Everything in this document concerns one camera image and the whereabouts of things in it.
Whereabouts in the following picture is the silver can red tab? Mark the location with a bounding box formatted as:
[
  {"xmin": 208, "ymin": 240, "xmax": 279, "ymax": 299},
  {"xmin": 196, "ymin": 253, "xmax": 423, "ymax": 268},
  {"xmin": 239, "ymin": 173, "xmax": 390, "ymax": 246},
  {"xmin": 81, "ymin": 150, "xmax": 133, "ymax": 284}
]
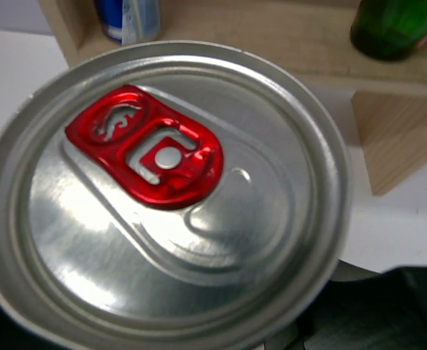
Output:
[{"xmin": 0, "ymin": 41, "xmax": 353, "ymax": 349}]

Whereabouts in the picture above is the green bottle yellow label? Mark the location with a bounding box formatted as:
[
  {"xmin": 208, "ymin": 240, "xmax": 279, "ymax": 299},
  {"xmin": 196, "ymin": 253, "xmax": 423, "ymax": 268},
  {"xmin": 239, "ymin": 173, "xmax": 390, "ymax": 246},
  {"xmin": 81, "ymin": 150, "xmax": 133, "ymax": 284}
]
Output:
[{"xmin": 350, "ymin": 0, "xmax": 427, "ymax": 61}]

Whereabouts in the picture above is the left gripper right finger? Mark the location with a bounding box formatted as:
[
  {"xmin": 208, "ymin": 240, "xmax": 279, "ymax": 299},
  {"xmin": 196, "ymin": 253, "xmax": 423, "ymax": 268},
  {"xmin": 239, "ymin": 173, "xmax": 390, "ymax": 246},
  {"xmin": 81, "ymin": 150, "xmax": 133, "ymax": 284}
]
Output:
[{"xmin": 302, "ymin": 267, "xmax": 427, "ymax": 349}]

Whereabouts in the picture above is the wooden three-tier shelf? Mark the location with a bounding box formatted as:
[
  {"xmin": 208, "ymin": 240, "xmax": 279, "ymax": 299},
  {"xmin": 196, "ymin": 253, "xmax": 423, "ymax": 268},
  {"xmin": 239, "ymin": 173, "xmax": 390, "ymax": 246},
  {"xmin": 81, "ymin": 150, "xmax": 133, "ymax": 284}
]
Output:
[{"xmin": 39, "ymin": 0, "xmax": 427, "ymax": 197}]

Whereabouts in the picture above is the blue silver energy can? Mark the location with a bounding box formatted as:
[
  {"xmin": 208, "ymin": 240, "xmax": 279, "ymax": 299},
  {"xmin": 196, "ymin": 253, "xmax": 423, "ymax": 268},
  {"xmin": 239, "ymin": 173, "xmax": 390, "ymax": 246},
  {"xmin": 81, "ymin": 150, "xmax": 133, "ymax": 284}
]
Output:
[{"xmin": 94, "ymin": 0, "xmax": 161, "ymax": 46}]

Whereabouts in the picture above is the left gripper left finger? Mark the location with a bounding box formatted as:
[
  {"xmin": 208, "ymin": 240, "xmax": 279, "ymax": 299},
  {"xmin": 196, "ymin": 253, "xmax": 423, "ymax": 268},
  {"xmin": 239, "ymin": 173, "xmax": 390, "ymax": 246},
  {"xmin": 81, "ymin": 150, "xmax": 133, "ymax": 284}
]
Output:
[{"xmin": 0, "ymin": 307, "xmax": 63, "ymax": 350}]

